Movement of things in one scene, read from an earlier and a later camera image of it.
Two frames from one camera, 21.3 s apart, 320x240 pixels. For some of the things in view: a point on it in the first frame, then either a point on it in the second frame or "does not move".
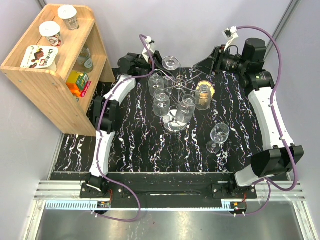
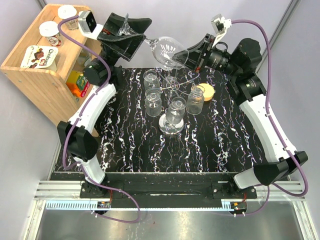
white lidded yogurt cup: x=51 y=30 does not move
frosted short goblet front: x=186 y=111 → x=175 y=113
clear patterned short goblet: x=161 y=102 → x=153 y=102
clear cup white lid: x=69 y=13 does not move
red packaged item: x=84 y=91 does not move
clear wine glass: x=219 y=133 → x=169 y=53
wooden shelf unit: x=61 y=62 does not move
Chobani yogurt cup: x=41 y=57 does not move
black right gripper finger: x=210 y=65 → x=194 y=52
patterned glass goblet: x=203 y=96 → x=195 y=100
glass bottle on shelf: x=85 y=62 does not move
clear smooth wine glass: x=156 y=80 → x=170 y=84
